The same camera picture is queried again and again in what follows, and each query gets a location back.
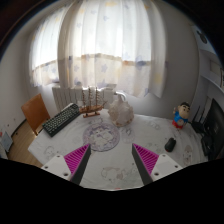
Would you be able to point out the black wifi router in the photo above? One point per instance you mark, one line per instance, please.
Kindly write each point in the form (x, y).
(197, 125)

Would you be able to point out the wooden chair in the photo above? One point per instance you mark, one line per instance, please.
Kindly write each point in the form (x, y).
(35, 112)

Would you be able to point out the black computer mouse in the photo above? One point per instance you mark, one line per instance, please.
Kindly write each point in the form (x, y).
(169, 146)

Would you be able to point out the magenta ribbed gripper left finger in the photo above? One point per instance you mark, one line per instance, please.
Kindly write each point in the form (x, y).
(70, 167)

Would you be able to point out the black monitor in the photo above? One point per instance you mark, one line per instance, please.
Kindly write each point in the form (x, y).
(213, 139)

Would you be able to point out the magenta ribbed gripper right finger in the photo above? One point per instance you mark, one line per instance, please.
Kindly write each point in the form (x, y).
(152, 166)

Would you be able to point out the white radiator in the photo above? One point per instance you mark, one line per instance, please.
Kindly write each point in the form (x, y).
(79, 96)

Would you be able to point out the wooden model sailing ship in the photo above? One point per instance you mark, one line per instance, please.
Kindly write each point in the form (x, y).
(93, 103)

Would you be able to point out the round purple mouse pad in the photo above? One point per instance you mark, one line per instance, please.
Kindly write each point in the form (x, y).
(101, 136)

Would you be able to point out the white patterned curtain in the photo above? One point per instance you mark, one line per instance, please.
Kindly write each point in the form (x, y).
(101, 43)

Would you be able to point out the cartoon boy figurine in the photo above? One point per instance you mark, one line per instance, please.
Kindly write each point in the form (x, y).
(181, 115)

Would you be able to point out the black keyboard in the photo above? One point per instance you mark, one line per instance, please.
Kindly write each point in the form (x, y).
(62, 119)

